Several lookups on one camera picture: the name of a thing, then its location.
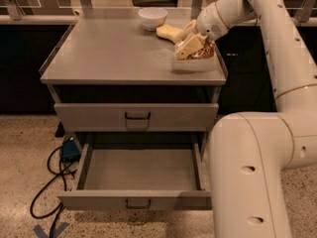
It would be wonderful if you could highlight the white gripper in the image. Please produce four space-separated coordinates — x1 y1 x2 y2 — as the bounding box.
174 3 229 60

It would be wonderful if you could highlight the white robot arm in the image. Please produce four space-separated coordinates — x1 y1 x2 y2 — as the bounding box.
176 0 317 238

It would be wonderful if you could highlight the grey drawer cabinet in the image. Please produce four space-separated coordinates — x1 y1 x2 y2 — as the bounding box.
41 8 227 146

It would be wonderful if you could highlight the closed upper grey drawer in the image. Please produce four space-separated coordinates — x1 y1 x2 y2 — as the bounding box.
54 103 218 132

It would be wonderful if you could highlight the open grey drawer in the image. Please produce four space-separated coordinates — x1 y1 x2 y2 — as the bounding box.
59 143 212 210

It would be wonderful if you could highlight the yellow sponge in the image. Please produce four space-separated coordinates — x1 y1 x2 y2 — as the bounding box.
157 24 182 43

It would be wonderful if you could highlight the white bowl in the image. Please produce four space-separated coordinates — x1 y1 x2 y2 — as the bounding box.
138 7 167 31

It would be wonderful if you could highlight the blue power box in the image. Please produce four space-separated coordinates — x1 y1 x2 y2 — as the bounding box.
60 139 81 163

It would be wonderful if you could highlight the black floor cable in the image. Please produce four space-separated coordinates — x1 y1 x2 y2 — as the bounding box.
29 145 78 238

